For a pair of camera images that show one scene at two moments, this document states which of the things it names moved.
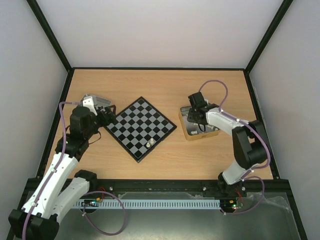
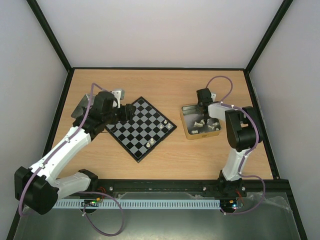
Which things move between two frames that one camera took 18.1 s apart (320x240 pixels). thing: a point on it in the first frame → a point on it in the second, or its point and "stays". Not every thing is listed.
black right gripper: (194, 116) → (204, 107)
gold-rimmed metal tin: (191, 130) stays
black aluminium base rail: (258, 188) stays
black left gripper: (112, 117) → (127, 114)
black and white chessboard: (139, 128) stays
